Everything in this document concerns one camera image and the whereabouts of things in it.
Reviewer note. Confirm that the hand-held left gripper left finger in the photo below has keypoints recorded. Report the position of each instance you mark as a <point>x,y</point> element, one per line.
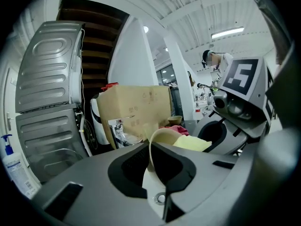
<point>89,185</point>

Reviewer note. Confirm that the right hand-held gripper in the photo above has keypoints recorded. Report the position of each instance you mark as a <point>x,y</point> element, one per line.
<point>254,107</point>

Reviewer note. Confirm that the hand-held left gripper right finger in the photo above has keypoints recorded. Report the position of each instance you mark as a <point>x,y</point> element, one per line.
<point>207,180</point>

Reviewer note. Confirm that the yellow cloth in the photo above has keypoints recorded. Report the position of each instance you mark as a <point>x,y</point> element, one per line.
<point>192,143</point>

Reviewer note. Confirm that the small tan bowl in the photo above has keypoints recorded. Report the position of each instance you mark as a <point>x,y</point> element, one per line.
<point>174,119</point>

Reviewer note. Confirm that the beige plastic bowl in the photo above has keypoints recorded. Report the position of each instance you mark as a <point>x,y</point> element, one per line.
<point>164,136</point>

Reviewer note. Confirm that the pink rag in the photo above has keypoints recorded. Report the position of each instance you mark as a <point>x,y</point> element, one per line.
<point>176,129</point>

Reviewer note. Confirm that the white plastic container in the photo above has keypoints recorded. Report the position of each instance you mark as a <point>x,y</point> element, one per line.
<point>100,126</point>

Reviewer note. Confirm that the gray appliance with ribbed panel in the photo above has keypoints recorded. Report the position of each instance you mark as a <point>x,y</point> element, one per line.
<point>47,138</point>

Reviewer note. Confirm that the white pump lotion bottle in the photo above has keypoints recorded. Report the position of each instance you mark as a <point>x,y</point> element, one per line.
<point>16,168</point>

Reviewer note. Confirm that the cardboard box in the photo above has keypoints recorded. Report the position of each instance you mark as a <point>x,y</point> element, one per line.
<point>136,105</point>

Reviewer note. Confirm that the red plastic item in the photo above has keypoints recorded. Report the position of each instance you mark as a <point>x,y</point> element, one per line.
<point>109,86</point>

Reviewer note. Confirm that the long ceiling light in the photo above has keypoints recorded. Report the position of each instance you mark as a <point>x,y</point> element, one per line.
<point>227,32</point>

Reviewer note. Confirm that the white door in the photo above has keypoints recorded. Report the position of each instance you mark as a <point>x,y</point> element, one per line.
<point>10,98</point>

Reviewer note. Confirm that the gray appliance with oval embossing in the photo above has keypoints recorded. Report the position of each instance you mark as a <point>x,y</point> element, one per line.
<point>44,67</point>

